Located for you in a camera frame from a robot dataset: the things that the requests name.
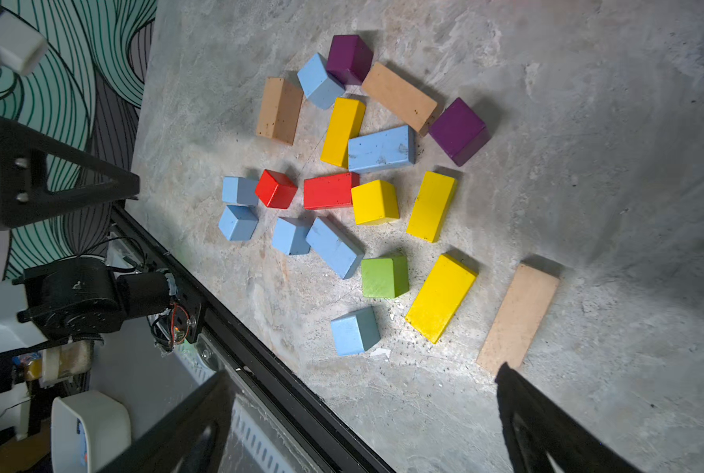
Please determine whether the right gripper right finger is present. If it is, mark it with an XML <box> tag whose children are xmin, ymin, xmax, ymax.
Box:
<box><xmin>495</xmin><ymin>364</ymin><xmax>638</xmax><ymax>472</ymax></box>

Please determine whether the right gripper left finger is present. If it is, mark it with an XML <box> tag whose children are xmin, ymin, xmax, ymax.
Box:
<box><xmin>103</xmin><ymin>372</ymin><xmax>237</xmax><ymax>472</ymax></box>

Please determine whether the blue cube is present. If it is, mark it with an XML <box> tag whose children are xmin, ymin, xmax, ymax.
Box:
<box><xmin>219</xmin><ymin>205</ymin><xmax>259</xmax><ymax>242</ymax></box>
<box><xmin>222</xmin><ymin>177</ymin><xmax>259</xmax><ymax>206</ymax></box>
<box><xmin>298</xmin><ymin>53</ymin><xmax>345</xmax><ymax>110</ymax></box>
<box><xmin>330</xmin><ymin>307</ymin><xmax>381</xmax><ymax>357</ymax></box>
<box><xmin>272</xmin><ymin>217</ymin><xmax>312</xmax><ymax>256</ymax></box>

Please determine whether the wooden block right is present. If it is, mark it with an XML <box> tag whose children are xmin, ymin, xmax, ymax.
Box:
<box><xmin>476</xmin><ymin>264</ymin><xmax>560</xmax><ymax>376</ymax></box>

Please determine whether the wooden block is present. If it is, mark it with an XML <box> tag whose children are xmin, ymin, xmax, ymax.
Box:
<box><xmin>255</xmin><ymin>77</ymin><xmax>304</xmax><ymax>145</ymax></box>
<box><xmin>476</xmin><ymin>264</ymin><xmax>560</xmax><ymax>376</ymax></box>

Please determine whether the yellow long block right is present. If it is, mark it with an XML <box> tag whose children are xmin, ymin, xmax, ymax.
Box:
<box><xmin>405</xmin><ymin>253</ymin><xmax>477</xmax><ymax>344</ymax></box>

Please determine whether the yellow long block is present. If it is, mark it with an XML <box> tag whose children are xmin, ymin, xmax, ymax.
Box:
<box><xmin>320</xmin><ymin>98</ymin><xmax>366</xmax><ymax>169</ymax></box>
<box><xmin>405</xmin><ymin>253</ymin><xmax>477</xmax><ymax>344</ymax></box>

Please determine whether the blue cube bottom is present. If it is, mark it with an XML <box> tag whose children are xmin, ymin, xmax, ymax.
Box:
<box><xmin>330</xmin><ymin>307</ymin><xmax>381</xmax><ymax>357</ymax></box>

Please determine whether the green cube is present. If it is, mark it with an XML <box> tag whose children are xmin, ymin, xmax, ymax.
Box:
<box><xmin>361</xmin><ymin>254</ymin><xmax>409</xmax><ymax>299</ymax></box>

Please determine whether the blue long block lower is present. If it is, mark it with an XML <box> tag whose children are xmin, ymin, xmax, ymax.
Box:
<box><xmin>306</xmin><ymin>217</ymin><xmax>365</xmax><ymax>280</ymax></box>

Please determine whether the blue long block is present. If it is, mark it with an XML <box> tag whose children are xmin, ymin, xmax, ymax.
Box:
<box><xmin>348</xmin><ymin>125</ymin><xmax>416</xmax><ymax>173</ymax></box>
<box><xmin>306</xmin><ymin>217</ymin><xmax>365</xmax><ymax>280</ymax></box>

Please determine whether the yellow block small upright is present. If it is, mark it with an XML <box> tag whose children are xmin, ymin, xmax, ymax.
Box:
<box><xmin>407</xmin><ymin>171</ymin><xmax>458</xmax><ymax>242</ymax></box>

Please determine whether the red cube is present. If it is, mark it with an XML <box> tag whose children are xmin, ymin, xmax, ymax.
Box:
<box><xmin>255</xmin><ymin>169</ymin><xmax>298</xmax><ymax>209</ymax></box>

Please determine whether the yellow cube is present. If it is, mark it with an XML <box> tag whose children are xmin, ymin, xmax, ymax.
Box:
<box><xmin>351</xmin><ymin>179</ymin><xmax>399</xmax><ymax>226</ymax></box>

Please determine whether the red long block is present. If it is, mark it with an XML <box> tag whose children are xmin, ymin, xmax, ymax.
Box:
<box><xmin>304</xmin><ymin>173</ymin><xmax>360</xmax><ymax>210</ymax></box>

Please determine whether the purple cube right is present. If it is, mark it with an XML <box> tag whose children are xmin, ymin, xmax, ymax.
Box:
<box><xmin>429</xmin><ymin>98</ymin><xmax>491</xmax><ymax>167</ymax></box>

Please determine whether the purple cube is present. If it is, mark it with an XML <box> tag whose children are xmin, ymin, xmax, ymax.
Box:
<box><xmin>325</xmin><ymin>35</ymin><xmax>373</xmax><ymax>85</ymax></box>
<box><xmin>429</xmin><ymin>98</ymin><xmax>491</xmax><ymax>167</ymax></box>

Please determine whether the blue long block centre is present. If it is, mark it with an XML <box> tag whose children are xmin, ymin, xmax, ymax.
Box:
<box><xmin>348</xmin><ymin>125</ymin><xmax>416</xmax><ymax>173</ymax></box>

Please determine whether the wooden block left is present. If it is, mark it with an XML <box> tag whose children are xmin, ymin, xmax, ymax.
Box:
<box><xmin>255</xmin><ymin>77</ymin><xmax>304</xmax><ymax>145</ymax></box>

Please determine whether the wooden block angled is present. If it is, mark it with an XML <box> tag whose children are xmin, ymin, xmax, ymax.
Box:
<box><xmin>362</xmin><ymin>62</ymin><xmax>441</xmax><ymax>136</ymax></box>

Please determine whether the yellow long block left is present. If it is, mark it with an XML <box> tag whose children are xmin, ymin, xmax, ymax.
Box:
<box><xmin>320</xmin><ymin>98</ymin><xmax>366</xmax><ymax>169</ymax></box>

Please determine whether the purple cube left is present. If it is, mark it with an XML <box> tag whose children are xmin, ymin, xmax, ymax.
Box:
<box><xmin>325</xmin><ymin>35</ymin><xmax>373</xmax><ymax>85</ymax></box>

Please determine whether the white slotted cable duct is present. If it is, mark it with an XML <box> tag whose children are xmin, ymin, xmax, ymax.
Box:
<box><xmin>174</xmin><ymin>342</ymin><xmax>316</xmax><ymax>472</ymax></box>

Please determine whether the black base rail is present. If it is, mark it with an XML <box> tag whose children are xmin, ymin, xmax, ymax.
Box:
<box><xmin>111</xmin><ymin>203</ymin><xmax>392</xmax><ymax>472</ymax></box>

